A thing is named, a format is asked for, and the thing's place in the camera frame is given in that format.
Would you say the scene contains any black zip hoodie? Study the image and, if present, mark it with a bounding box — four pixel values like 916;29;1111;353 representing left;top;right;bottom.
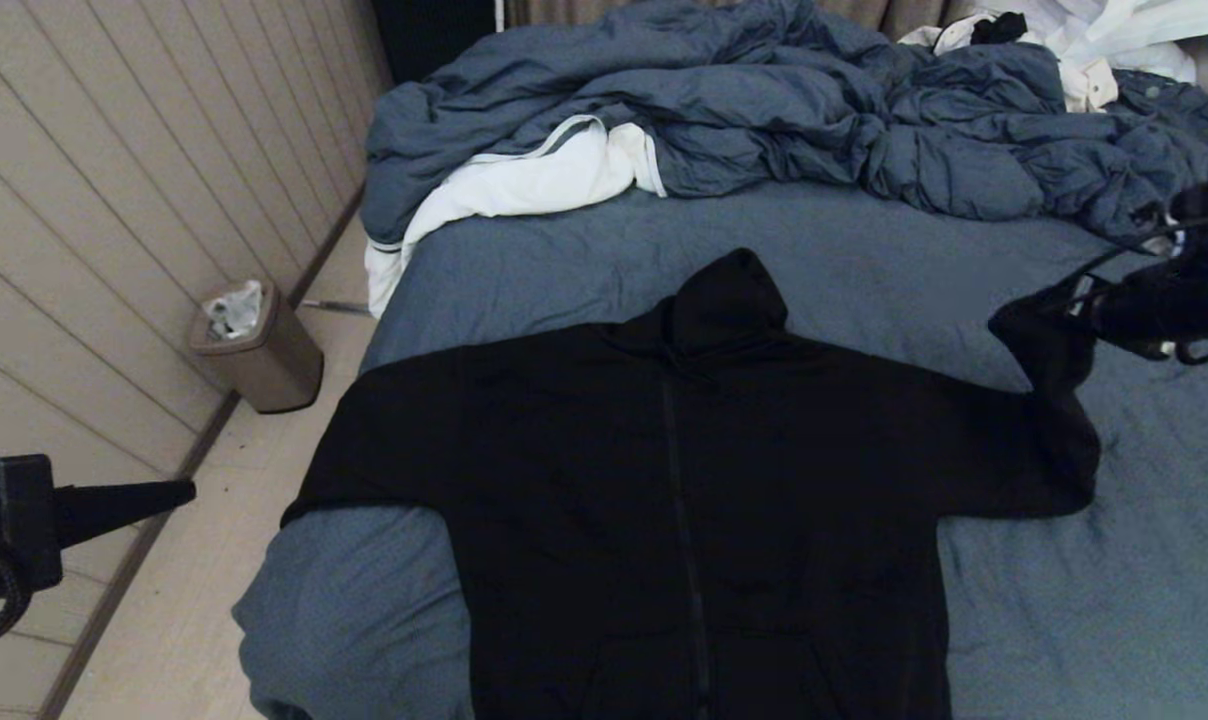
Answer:
279;247;1102;720

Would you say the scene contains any white clothes pile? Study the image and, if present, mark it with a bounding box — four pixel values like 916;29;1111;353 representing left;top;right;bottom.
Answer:
899;0;1208;86

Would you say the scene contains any blue denim garment with buttons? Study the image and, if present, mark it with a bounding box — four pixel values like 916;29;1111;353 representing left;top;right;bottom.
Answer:
1112;68;1208;161

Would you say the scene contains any cream garment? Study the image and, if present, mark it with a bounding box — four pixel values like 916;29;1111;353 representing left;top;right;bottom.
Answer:
1059;58;1117;113

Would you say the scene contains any brown trash bin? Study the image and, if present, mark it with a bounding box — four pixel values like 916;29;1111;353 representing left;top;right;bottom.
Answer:
186;282;325;415

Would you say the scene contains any white plastic bin liner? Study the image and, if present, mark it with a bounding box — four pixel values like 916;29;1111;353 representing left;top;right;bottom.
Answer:
202;280;265;341

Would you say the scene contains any blue bed sheet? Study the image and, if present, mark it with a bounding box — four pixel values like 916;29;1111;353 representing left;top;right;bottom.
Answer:
229;180;1208;720

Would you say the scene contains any small black garment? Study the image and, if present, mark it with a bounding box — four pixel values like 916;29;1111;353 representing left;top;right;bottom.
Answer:
969;12;1030;46

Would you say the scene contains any beige curtain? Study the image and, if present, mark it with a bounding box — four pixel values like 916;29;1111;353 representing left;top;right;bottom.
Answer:
504;0;975;43

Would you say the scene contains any rumpled blue duvet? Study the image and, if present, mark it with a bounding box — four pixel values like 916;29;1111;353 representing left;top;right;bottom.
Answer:
359;0;1208;246

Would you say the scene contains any black furniture piece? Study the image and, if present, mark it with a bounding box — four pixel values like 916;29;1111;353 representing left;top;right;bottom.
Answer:
369;0;500;86

